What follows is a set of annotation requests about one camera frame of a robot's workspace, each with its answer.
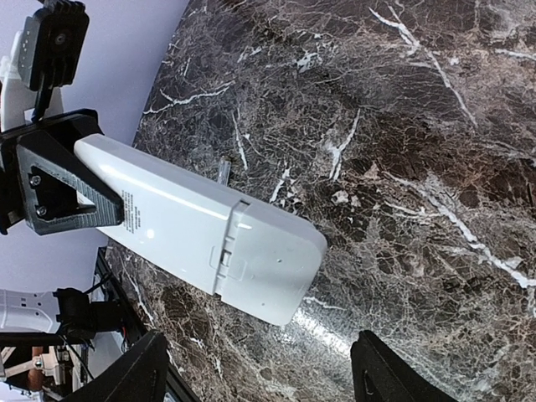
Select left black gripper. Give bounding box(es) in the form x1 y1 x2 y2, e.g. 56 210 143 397
1 109 124 235

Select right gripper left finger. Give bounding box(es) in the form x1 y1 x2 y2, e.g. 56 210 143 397
64 331 168 402

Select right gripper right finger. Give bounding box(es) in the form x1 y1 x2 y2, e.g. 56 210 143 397
351 330 455 402

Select white remote control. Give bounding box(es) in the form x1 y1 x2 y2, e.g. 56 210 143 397
75 134 327 326

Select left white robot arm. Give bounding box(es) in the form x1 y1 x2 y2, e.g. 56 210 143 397
1 109 125 345

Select clear test screwdriver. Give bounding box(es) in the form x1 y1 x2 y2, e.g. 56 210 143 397
217 157 232 186

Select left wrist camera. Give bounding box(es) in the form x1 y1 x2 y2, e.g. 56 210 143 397
18 1 90 92

